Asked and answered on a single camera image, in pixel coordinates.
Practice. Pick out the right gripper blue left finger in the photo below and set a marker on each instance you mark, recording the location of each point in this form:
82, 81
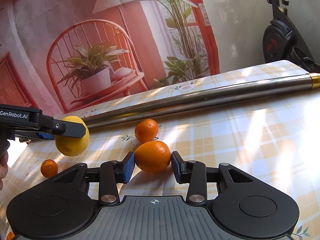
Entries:
108, 175

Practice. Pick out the person left hand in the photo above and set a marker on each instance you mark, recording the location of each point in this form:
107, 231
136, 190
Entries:
3, 168

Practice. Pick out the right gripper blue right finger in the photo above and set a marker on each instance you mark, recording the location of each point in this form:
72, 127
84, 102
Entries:
196, 174

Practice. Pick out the black exercise bike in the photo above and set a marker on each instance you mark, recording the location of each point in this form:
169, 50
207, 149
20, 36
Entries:
282, 40

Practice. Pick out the long steel telescopic pole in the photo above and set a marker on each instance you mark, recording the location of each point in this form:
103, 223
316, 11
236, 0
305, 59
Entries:
205, 98

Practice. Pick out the yellow plaid floral tablecloth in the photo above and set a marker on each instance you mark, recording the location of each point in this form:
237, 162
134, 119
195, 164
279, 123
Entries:
275, 139

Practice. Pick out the orange mandarin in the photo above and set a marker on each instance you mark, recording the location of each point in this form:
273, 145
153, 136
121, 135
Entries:
153, 156
146, 130
49, 168
10, 236

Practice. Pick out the large yellow lemon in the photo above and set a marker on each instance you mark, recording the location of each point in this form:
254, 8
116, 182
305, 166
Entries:
70, 146

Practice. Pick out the printed room backdrop cloth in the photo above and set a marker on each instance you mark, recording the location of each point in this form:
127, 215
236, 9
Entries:
65, 55

